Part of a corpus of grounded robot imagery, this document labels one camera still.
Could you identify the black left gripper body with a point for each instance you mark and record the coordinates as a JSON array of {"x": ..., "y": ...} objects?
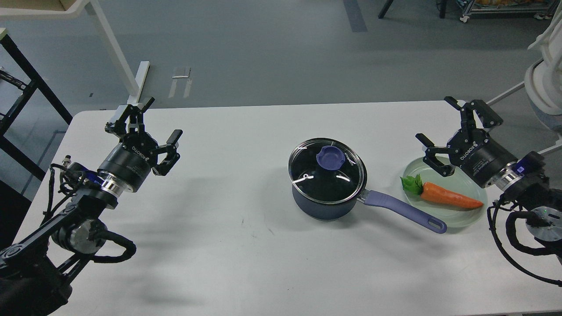
[{"x": 130, "y": 160}]

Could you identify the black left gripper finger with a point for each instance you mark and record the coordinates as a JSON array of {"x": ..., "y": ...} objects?
[
  {"x": 172, "y": 156},
  {"x": 127, "y": 122}
]

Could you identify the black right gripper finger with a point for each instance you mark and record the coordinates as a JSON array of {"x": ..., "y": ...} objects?
[
  {"x": 476, "y": 118},
  {"x": 431, "y": 159}
]

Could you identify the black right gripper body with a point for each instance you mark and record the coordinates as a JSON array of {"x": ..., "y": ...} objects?
[{"x": 478, "y": 156}]

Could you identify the glass pot lid purple knob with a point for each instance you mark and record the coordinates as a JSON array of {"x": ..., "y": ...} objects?
[{"x": 326, "y": 157}]

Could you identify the dark blue saucepan purple handle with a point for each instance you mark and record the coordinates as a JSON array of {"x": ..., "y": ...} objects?
[{"x": 332, "y": 198}]

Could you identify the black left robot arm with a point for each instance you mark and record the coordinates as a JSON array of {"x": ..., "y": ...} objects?
[{"x": 37, "y": 272}]

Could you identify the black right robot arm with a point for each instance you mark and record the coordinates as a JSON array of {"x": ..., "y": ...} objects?
[{"x": 533, "y": 224}]

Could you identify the orange toy carrot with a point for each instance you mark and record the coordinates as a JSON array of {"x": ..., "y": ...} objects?
[{"x": 433, "y": 193}]

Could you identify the light green plate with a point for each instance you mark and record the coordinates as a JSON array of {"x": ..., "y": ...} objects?
[{"x": 455, "y": 217}]

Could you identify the black metal rack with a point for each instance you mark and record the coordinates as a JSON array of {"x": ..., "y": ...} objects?
[{"x": 35, "y": 84}]

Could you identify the wheeled metal cart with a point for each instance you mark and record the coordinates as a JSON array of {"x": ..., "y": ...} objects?
[{"x": 538, "y": 9}]

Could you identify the white table frame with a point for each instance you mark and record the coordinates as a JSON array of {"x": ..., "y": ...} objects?
[{"x": 68, "y": 9}]

